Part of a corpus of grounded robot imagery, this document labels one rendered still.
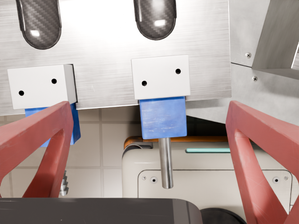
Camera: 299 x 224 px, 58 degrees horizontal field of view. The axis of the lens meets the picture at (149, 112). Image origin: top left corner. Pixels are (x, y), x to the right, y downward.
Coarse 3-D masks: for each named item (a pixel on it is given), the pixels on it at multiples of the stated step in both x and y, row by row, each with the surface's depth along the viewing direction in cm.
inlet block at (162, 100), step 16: (144, 64) 23; (160, 64) 23; (176, 64) 23; (144, 80) 25; (160, 80) 23; (176, 80) 23; (144, 96) 24; (160, 96) 24; (176, 96) 24; (144, 112) 25; (160, 112) 25; (176, 112) 25; (144, 128) 25; (160, 128) 25; (176, 128) 25; (160, 144) 27; (160, 160) 27
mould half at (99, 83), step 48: (0, 0) 25; (96, 0) 25; (192, 0) 25; (0, 48) 26; (48, 48) 26; (96, 48) 26; (144, 48) 26; (192, 48) 26; (0, 96) 26; (96, 96) 26; (192, 96) 26
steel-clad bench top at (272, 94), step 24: (240, 0) 30; (264, 0) 30; (240, 24) 31; (240, 48) 31; (240, 72) 31; (264, 72) 31; (240, 96) 32; (264, 96) 32; (288, 96) 32; (216, 120) 32; (288, 120) 32
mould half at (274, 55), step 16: (272, 0) 30; (288, 0) 26; (272, 16) 29; (288, 16) 25; (272, 32) 28; (288, 32) 24; (272, 48) 27; (288, 48) 24; (256, 64) 30; (272, 64) 26; (288, 64) 23
